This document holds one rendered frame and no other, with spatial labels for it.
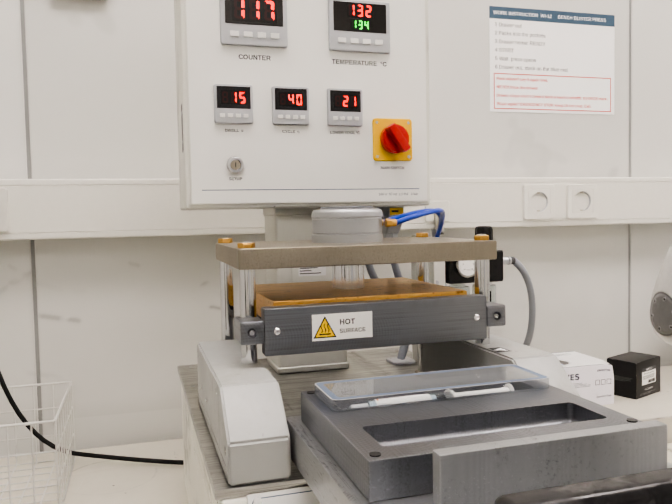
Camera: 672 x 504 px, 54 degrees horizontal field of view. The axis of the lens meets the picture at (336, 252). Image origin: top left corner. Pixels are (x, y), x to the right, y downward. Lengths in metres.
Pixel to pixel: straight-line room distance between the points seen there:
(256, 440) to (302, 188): 0.40
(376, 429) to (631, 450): 0.16
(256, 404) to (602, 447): 0.27
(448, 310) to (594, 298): 0.88
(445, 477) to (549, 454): 0.06
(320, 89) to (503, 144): 0.62
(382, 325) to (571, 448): 0.28
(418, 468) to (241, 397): 0.19
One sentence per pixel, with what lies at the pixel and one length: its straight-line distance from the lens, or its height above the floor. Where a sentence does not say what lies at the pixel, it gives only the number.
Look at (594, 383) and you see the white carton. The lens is 1.27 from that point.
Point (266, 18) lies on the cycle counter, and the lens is 0.87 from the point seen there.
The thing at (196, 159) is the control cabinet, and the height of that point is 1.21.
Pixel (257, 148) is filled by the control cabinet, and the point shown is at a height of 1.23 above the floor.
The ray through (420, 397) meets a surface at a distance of 0.51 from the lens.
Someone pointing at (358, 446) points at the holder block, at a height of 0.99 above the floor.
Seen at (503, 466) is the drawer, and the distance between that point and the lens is 0.39.
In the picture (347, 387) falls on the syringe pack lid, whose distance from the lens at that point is 0.53.
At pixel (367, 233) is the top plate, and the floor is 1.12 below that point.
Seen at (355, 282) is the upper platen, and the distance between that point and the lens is 0.72.
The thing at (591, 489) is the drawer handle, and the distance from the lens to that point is 0.34.
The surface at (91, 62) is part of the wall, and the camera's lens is 1.24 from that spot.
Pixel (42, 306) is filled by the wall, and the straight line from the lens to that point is 1.23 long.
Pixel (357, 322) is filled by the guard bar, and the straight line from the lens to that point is 0.63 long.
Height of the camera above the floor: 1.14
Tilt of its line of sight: 3 degrees down
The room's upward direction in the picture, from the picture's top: 1 degrees counter-clockwise
